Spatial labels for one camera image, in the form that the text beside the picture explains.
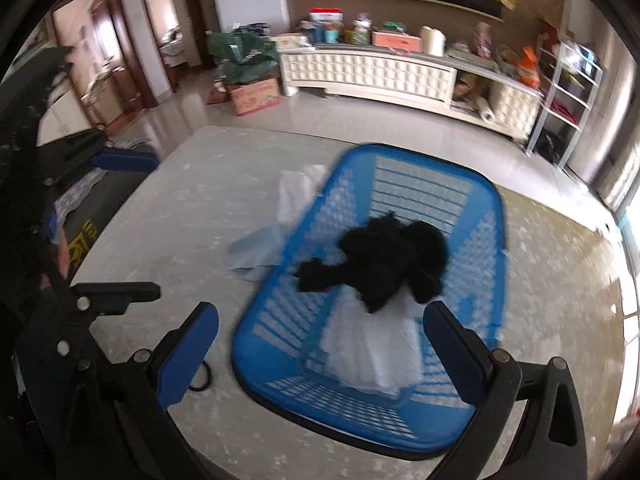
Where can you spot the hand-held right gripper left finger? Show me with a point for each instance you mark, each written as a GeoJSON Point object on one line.
{"type": "Point", "coordinates": [185, 355]}

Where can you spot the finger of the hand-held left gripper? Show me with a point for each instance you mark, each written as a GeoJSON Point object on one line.
{"type": "Point", "coordinates": [125, 161]}
{"type": "Point", "coordinates": [120, 292]}

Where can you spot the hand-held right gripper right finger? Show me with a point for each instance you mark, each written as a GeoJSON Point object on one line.
{"type": "Point", "coordinates": [450, 350]}

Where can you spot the white towel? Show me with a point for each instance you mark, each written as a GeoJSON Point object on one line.
{"type": "Point", "coordinates": [370, 350]}

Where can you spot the blue plastic basket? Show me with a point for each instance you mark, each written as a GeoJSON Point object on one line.
{"type": "Point", "coordinates": [280, 355]}

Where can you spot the black cloth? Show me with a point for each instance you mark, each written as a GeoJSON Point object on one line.
{"type": "Point", "coordinates": [385, 255]}

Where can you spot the grey lace cloth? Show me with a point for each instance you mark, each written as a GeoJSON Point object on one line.
{"type": "Point", "coordinates": [75, 197]}

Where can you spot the dark grey case yellow print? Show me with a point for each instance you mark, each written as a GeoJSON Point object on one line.
{"type": "Point", "coordinates": [97, 220]}

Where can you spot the dark wooden door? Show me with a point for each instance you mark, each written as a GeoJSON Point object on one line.
{"type": "Point", "coordinates": [95, 50]}

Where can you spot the light blue cloth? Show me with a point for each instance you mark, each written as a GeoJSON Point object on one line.
{"type": "Point", "coordinates": [257, 255]}

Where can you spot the cardboard box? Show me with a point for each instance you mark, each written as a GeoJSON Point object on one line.
{"type": "Point", "coordinates": [255, 96]}

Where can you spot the white crumpled cloth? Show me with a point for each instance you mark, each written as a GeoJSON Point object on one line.
{"type": "Point", "coordinates": [300, 192]}

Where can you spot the black bag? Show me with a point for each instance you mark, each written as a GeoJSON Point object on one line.
{"type": "Point", "coordinates": [550, 140]}

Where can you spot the teal box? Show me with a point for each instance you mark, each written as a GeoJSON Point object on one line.
{"type": "Point", "coordinates": [327, 35]}

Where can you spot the white paper roll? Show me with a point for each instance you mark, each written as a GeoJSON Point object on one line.
{"type": "Point", "coordinates": [485, 110]}

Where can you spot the red and white box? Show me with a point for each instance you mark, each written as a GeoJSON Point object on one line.
{"type": "Point", "coordinates": [326, 16]}

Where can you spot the white tufted television cabinet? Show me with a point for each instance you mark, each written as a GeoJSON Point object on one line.
{"type": "Point", "coordinates": [370, 72]}

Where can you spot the standing air conditioner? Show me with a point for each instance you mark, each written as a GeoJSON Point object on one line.
{"type": "Point", "coordinates": [602, 110]}

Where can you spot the orange bag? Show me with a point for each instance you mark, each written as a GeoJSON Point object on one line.
{"type": "Point", "coordinates": [531, 67]}

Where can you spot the pink drawer box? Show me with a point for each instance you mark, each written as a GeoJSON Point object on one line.
{"type": "Point", "coordinates": [395, 41]}

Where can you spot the wicker basket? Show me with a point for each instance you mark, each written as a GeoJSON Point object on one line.
{"type": "Point", "coordinates": [507, 57]}

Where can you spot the cream plastic jug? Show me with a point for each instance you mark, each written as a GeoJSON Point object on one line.
{"type": "Point", "coordinates": [432, 41]}

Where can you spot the dark wooden doorway frame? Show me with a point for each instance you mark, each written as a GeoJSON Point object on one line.
{"type": "Point", "coordinates": [197, 25]}

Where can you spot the black wall television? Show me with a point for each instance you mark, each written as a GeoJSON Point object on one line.
{"type": "Point", "coordinates": [425, 2]}

